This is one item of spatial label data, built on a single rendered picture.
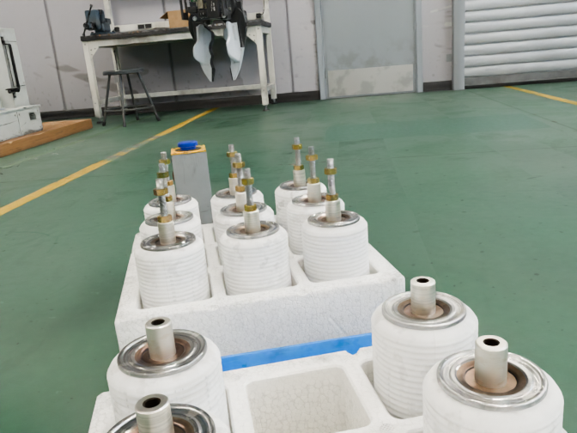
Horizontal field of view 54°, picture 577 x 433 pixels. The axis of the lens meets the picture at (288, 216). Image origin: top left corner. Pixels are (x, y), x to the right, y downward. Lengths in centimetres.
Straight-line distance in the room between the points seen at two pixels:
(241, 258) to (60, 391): 40
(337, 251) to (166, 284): 24
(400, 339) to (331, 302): 28
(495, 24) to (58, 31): 426
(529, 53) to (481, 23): 53
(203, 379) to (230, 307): 28
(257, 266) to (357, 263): 14
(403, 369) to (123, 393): 24
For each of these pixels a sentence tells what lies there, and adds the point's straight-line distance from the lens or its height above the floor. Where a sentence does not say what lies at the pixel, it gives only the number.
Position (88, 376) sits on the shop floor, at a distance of 103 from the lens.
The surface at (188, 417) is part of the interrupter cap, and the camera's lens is 42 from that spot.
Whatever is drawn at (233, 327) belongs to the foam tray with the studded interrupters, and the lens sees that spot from 77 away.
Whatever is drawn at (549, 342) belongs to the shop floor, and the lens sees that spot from 104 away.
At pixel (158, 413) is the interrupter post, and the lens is 38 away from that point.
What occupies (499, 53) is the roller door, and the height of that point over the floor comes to 30.
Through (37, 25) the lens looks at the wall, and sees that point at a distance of 653.
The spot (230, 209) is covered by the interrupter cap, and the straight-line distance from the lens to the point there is 92.
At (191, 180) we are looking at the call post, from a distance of 116.
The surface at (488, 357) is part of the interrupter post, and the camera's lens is 43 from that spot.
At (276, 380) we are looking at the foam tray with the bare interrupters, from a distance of 59.
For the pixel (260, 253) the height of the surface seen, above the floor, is 23.
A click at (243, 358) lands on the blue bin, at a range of 75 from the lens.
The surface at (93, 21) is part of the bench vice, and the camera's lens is 536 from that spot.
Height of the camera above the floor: 49
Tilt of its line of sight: 16 degrees down
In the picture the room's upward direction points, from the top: 5 degrees counter-clockwise
